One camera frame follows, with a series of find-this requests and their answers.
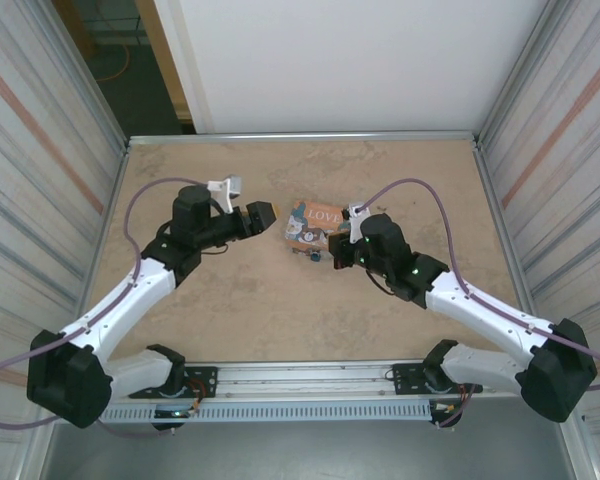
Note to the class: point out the bear print LOVE tin box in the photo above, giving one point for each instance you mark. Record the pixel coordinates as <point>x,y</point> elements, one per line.
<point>312,220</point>

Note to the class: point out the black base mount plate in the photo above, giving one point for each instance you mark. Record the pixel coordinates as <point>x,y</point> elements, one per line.
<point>205,375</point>
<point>405,380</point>

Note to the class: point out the aluminium table frame bar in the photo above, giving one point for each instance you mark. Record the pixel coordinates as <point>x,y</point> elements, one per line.
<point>300,137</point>

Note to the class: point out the aluminium table side bar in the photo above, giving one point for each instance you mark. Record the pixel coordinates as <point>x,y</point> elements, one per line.
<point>505,225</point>
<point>105,220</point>

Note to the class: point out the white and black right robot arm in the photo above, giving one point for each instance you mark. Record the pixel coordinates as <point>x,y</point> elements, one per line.
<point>480,310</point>

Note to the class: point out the corrugated translucent side panel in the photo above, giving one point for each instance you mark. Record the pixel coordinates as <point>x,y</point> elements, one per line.
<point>570,150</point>
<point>30,175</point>

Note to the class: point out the wooden door frame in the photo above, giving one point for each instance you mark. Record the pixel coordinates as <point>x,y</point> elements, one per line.
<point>155,40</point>

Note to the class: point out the aluminium corner post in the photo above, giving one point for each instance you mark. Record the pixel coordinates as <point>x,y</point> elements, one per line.
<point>520,70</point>

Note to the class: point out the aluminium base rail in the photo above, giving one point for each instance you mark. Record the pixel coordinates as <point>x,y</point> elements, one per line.
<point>305,380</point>

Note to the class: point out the small blue padlock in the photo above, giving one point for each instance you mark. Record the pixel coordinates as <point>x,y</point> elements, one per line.
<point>314,256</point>

